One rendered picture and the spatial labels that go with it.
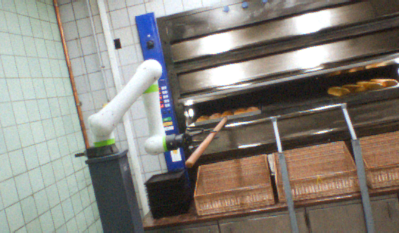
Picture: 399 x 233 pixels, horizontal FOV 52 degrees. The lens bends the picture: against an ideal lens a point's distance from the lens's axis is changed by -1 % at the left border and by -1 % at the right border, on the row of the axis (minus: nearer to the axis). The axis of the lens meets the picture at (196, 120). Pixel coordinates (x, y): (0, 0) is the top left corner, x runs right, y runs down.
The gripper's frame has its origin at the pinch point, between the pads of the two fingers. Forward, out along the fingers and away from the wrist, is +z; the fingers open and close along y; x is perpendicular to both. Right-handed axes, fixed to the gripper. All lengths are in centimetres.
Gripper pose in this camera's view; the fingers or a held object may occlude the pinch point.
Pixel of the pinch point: (212, 135)
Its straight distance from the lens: 235.1
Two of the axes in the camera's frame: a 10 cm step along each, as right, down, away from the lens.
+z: 9.7, -1.9, -1.6
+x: -1.5, 1.1, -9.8
